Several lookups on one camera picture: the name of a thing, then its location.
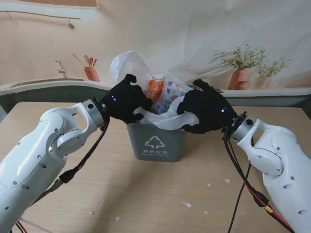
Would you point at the white plastic garbage bag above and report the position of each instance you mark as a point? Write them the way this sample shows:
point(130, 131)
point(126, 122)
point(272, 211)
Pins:
point(126, 63)

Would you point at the large white paper scrap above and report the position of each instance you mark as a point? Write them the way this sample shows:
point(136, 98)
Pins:
point(188, 205)

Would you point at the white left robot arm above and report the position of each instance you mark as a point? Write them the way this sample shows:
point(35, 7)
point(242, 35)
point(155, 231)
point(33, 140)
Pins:
point(31, 155)

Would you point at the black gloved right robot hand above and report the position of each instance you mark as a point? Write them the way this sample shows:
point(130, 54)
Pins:
point(209, 109)

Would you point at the printed kitchen backdrop cloth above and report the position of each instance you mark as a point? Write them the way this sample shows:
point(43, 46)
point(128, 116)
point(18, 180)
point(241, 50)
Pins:
point(170, 29)

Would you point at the grey plastic waste bin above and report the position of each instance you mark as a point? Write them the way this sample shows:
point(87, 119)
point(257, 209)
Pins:
point(158, 145)

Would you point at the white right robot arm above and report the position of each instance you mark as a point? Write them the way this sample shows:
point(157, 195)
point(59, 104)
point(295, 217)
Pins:
point(284, 165)

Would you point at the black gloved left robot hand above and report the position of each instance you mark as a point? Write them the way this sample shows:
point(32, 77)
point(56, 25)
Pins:
point(121, 102)

